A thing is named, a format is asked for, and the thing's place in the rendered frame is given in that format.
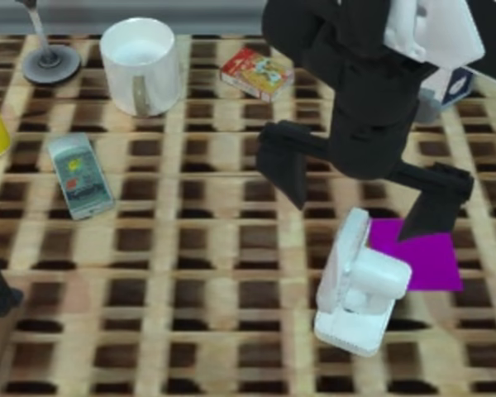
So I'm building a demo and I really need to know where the purple square paper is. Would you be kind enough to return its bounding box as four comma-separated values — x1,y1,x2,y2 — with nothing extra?
367,218,464,293

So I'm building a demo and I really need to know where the small white plastic desk fan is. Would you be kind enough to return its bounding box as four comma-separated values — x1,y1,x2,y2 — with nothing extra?
313,208,413,357

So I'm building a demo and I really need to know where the grey round base gooseneck stand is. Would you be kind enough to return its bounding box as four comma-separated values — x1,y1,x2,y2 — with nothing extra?
15,0,83,86

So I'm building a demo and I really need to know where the grey cylinder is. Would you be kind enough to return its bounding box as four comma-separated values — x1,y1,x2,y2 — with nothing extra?
415,88,443,124

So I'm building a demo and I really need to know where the red card box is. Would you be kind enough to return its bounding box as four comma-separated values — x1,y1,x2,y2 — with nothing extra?
220,46,295,103

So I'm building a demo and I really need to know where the white and blue box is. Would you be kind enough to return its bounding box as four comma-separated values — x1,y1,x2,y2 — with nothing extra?
421,65,479,110

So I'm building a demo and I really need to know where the white mug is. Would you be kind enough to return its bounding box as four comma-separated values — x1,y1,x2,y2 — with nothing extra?
99,16,183,117

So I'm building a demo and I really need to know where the silver printed box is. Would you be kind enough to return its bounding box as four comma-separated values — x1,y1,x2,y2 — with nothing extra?
47,132,116,220

